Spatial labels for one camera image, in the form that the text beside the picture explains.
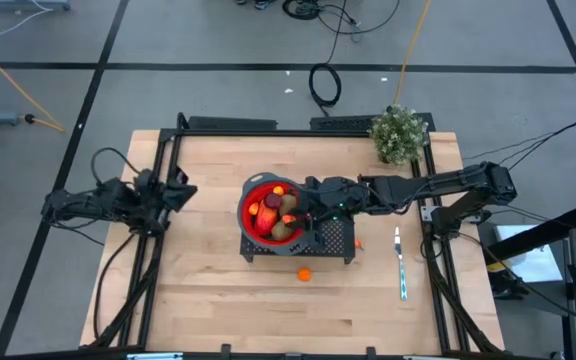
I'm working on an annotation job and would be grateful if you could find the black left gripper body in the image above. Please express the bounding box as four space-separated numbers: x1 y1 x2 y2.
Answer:
135 169 169 235

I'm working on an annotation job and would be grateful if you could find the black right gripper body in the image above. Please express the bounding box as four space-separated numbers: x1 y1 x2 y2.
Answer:
301 175 369 224

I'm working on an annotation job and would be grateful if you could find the brown green kiwi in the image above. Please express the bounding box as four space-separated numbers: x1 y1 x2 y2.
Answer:
271 219 294 242
278 193 299 217

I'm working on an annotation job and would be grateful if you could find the red orange mango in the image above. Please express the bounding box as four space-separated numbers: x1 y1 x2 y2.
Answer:
255 199 280 237

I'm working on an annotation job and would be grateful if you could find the red grey collapsible colander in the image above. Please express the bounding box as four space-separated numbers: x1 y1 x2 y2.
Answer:
236 172 319 258

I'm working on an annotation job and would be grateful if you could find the black perforated metal shelf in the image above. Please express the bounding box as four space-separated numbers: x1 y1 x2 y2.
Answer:
240 185 357 266

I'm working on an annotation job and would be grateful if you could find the black perforated panel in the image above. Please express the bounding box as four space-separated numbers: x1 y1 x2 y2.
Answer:
309 112 437 133

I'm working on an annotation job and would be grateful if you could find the black flat panel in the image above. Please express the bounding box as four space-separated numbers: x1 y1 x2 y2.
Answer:
186 115 278 132

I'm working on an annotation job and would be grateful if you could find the potted green plant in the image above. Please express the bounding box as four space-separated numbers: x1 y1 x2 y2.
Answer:
367 103 429 167

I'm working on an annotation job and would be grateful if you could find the white box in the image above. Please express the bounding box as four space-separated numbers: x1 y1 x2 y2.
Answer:
492 223 564 284

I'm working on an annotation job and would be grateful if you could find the black beam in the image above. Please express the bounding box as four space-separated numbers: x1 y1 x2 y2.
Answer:
482 203 576 261

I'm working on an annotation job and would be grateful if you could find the black aluminium table frame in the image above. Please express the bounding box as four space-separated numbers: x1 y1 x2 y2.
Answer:
87 112 507 360

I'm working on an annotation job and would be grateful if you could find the knife with patterned handle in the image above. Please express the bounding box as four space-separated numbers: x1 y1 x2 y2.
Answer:
393 225 410 302

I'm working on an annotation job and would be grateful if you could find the coiled black floor cable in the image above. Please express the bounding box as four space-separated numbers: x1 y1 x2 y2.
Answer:
307 63 342 117

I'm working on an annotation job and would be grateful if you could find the orange yellow floor cable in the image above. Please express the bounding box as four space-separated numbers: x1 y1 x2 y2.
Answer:
0 37 65 134

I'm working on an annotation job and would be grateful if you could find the black cable bundle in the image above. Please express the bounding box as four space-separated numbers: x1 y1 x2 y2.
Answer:
281 0 402 44

